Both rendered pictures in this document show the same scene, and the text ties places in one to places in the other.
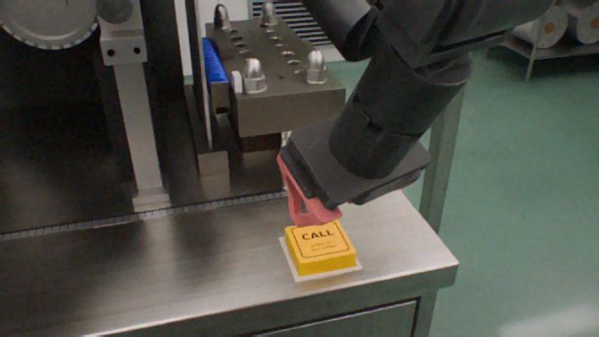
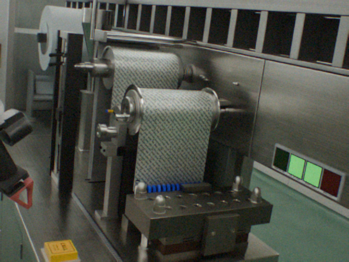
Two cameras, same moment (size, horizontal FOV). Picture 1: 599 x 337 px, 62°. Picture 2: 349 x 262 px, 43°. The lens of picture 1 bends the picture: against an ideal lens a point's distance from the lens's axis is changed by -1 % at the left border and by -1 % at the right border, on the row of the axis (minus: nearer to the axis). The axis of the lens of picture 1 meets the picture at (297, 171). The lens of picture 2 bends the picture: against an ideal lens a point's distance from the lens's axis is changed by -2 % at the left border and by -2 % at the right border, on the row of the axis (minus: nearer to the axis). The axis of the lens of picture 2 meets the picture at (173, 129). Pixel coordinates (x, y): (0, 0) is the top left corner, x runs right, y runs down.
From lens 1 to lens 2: 1.19 m
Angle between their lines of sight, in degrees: 71
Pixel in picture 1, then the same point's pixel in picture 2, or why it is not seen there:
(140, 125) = (107, 183)
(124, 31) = (112, 143)
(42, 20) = not seen: hidden behind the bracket
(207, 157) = (124, 217)
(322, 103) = (143, 220)
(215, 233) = (76, 231)
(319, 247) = (54, 246)
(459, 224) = not seen: outside the picture
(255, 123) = (128, 210)
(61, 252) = (63, 204)
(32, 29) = not seen: hidden behind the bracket
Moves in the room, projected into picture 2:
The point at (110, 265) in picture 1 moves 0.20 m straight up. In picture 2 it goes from (55, 213) to (59, 151)
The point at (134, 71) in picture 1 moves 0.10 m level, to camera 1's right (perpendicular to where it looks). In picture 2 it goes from (109, 160) to (113, 171)
